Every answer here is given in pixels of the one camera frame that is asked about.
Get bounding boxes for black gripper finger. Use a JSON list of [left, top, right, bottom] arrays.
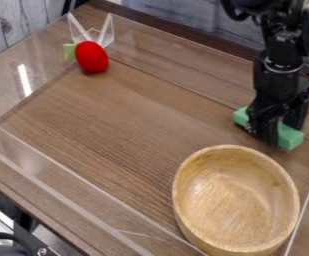
[[247, 108, 279, 146], [287, 97, 309, 130]]

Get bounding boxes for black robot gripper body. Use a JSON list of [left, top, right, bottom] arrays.
[[249, 49, 309, 116]]

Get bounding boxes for green rectangular block stick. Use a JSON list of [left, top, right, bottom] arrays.
[[232, 107, 304, 151]]

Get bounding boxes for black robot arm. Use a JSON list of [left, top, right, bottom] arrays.
[[221, 0, 309, 150]]

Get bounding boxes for light wooden bowl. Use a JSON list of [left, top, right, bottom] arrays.
[[172, 145, 300, 256]]

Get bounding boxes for red felt ball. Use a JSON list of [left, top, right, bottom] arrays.
[[76, 41, 109, 73]]

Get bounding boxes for small pale green piece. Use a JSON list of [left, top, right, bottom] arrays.
[[64, 44, 77, 62]]

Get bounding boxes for clear acrylic tray enclosure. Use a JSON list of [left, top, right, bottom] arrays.
[[0, 11, 309, 256]]

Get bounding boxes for black metal bracket with cable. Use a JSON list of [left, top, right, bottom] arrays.
[[0, 221, 54, 256]]

